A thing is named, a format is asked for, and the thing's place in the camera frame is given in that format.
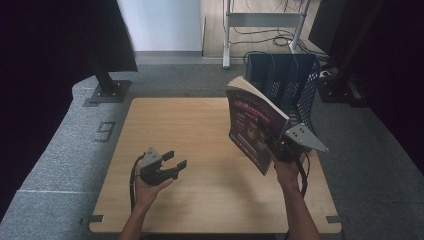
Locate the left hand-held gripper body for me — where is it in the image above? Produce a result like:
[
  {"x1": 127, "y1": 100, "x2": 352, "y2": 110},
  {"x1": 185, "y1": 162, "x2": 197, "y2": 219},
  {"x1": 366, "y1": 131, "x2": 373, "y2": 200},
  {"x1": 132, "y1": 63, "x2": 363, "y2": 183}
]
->
[{"x1": 138, "y1": 147, "x2": 172, "y2": 187}]

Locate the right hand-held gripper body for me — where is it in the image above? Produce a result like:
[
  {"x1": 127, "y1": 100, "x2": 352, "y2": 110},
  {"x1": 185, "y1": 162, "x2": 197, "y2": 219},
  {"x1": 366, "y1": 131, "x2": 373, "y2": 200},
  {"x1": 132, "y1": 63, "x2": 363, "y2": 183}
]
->
[{"x1": 266, "y1": 122, "x2": 330, "y2": 165}]

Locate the purple cover book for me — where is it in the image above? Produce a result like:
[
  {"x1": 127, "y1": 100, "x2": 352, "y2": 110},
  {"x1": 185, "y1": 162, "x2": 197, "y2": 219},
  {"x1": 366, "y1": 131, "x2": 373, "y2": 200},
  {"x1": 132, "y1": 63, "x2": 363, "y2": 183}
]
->
[{"x1": 225, "y1": 75, "x2": 291, "y2": 177}]

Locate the blue plastic file rack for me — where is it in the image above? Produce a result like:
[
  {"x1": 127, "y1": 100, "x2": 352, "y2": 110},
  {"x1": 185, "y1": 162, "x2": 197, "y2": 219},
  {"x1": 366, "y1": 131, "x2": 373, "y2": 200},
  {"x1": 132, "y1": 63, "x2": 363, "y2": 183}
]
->
[{"x1": 245, "y1": 53, "x2": 322, "y2": 155}]

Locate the person's left hand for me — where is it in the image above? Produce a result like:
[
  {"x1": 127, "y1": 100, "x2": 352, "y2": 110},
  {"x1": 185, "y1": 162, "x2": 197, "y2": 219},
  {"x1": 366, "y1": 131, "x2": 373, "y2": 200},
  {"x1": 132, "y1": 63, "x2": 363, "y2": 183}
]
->
[{"x1": 133, "y1": 172, "x2": 175, "y2": 213}]

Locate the person's right hand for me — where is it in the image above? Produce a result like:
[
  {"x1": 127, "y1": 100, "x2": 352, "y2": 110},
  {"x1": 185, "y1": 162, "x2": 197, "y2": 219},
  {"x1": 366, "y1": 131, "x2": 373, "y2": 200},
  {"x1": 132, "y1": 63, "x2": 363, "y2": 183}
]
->
[{"x1": 270, "y1": 150, "x2": 307, "y2": 192}]

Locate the black stand with dark base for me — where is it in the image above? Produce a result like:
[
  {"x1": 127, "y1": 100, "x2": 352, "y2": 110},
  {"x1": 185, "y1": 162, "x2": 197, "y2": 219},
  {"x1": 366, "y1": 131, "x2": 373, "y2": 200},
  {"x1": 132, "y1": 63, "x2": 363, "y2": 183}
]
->
[{"x1": 317, "y1": 0, "x2": 389, "y2": 108}]

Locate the black curtain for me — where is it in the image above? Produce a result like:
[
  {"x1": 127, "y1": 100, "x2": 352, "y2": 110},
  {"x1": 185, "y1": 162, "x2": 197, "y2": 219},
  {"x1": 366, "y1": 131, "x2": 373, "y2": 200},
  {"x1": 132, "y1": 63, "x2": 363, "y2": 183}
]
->
[
  {"x1": 0, "y1": 0, "x2": 139, "y2": 223},
  {"x1": 308, "y1": 0, "x2": 424, "y2": 176}
]

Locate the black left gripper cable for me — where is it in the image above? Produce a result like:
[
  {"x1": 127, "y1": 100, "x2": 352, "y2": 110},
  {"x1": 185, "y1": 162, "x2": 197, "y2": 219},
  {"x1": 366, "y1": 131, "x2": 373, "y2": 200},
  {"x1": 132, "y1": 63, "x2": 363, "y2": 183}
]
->
[{"x1": 128, "y1": 152, "x2": 148, "y2": 213}]

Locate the black post with base plate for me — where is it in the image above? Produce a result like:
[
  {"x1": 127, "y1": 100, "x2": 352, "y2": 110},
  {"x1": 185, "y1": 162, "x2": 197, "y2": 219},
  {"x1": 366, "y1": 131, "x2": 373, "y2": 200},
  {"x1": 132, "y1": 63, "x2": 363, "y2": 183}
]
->
[{"x1": 86, "y1": 49, "x2": 133, "y2": 105}]

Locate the tangle of black floor cables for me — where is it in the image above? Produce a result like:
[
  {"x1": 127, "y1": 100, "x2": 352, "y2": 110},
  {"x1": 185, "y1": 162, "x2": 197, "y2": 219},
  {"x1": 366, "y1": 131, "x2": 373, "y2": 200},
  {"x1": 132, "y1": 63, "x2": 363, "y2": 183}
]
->
[{"x1": 229, "y1": 0, "x2": 330, "y2": 65}]

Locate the white metal stand frame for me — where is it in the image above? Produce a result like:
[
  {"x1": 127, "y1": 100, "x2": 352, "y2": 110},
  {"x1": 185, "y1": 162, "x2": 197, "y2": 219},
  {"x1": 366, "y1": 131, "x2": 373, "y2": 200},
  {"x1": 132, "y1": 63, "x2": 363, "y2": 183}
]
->
[{"x1": 222, "y1": 0, "x2": 313, "y2": 70}]

